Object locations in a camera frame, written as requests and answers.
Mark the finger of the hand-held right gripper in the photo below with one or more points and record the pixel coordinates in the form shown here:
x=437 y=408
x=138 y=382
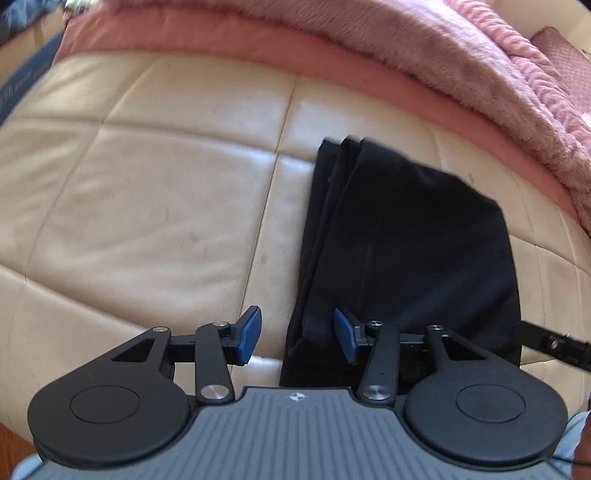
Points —
x=554 y=344

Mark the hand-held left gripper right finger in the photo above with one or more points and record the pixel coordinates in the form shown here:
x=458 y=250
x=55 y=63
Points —
x=345 y=337

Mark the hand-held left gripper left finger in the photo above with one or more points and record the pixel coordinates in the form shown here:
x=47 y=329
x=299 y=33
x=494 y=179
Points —
x=247 y=334

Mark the black pants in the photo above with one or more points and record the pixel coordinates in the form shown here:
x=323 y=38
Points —
x=406 y=258

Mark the beige leather sofa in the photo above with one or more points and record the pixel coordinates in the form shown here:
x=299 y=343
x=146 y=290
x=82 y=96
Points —
x=152 y=207

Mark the salmon pink fleece blanket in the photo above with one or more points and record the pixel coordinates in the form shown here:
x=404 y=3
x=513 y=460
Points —
x=231 y=34

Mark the pink patterned cushion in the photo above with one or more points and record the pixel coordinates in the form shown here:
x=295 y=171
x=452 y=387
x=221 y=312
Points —
x=551 y=42

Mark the fluffy pink blanket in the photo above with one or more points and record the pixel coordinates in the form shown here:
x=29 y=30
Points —
x=461 y=50

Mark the cardboard box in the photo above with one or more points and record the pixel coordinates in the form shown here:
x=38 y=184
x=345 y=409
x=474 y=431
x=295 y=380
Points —
x=27 y=60

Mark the blue fabric bag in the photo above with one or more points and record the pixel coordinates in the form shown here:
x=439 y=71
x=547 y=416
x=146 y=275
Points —
x=9 y=11

